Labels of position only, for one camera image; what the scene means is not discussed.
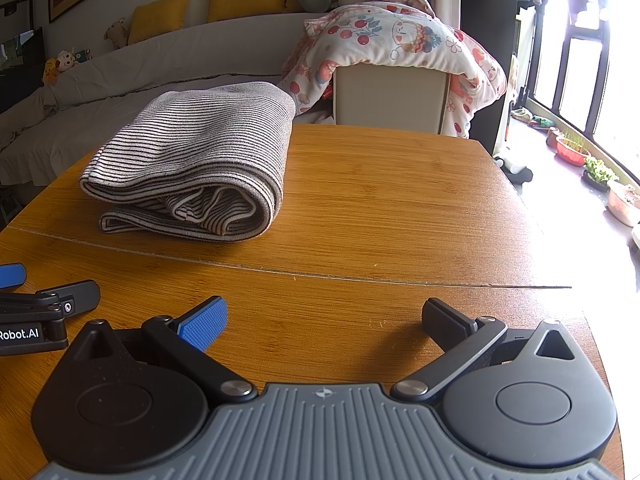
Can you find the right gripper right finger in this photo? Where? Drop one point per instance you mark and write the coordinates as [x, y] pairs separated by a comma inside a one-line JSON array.
[[466, 345]]

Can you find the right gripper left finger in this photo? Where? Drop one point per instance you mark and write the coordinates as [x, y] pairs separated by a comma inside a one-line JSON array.
[[180, 344]]

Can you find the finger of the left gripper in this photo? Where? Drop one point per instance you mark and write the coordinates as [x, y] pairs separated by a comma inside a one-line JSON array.
[[75, 298], [12, 275]]

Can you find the striped beige knit garment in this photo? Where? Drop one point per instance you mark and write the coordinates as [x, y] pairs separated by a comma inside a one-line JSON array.
[[198, 164]]

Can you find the grey covered sofa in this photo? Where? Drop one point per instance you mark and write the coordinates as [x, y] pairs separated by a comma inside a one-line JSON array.
[[54, 127]]

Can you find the black floor appliance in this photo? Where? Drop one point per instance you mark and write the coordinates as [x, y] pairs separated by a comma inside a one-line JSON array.
[[515, 172]]

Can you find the pink flower pot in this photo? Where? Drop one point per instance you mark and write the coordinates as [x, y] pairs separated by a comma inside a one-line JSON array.
[[623, 203]]

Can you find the red bowl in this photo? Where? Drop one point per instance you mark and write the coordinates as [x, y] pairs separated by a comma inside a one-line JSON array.
[[571, 151]]

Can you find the small plush toys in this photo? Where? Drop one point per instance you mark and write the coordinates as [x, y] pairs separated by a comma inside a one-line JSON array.
[[65, 60]]

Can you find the beige chair back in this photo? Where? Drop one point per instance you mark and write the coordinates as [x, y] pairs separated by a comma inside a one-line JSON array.
[[401, 98]]

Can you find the beige plush toy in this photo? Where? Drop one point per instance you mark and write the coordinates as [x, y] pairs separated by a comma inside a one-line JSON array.
[[117, 34]]

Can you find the yellow cushion left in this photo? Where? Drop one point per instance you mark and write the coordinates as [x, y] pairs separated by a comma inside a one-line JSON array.
[[157, 18]]

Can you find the floral pink quilt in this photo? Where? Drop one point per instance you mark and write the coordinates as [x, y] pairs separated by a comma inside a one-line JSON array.
[[394, 33]]

